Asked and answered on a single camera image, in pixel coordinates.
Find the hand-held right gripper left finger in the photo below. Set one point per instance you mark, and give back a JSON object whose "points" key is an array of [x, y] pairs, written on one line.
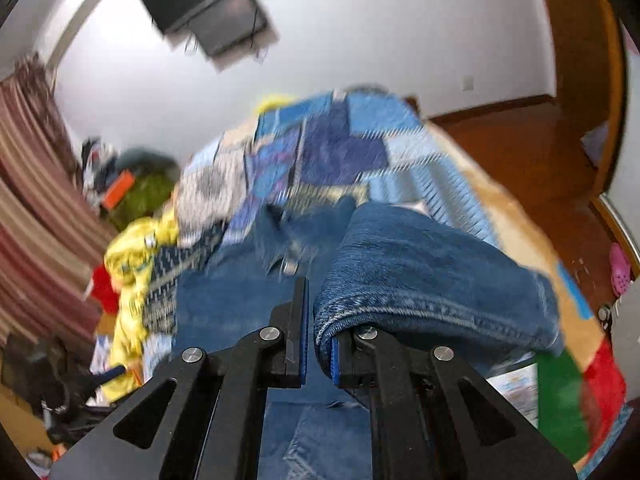
{"points": [[302, 330]]}

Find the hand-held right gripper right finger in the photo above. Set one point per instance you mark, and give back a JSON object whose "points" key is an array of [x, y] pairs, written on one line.
{"points": [[338, 360]]}

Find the blue denim jeans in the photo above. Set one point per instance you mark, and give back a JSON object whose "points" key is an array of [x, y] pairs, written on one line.
{"points": [[415, 280]]}

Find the yellow printed blanket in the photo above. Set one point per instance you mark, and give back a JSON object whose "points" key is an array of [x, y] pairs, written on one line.
{"points": [[135, 260]]}

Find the blue patchwork bed sheet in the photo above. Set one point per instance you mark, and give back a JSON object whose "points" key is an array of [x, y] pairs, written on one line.
{"points": [[340, 150]]}

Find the red cloth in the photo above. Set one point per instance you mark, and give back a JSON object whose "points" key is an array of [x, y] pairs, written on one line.
{"points": [[104, 285]]}

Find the green cloth bundle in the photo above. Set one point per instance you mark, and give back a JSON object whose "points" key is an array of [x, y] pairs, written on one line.
{"points": [[142, 185]]}

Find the orange box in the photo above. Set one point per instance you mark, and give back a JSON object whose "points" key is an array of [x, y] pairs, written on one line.
{"points": [[119, 189]]}

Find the striped curtain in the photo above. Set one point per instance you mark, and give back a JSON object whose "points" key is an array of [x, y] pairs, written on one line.
{"points": [[37, 200]]}

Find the pink clog shoe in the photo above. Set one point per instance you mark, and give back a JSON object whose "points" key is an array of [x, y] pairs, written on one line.
{"points": [[620, 267]]}

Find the white wall socket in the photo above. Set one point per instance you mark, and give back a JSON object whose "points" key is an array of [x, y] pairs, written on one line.
{"points": [[468, 83]]}

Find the wall-mounted black television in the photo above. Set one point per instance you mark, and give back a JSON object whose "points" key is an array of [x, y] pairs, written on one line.
{"points": [[210, 7]]}

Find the wooden door frame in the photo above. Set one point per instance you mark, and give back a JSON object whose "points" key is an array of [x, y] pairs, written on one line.
{"points": [[587, 70]]}

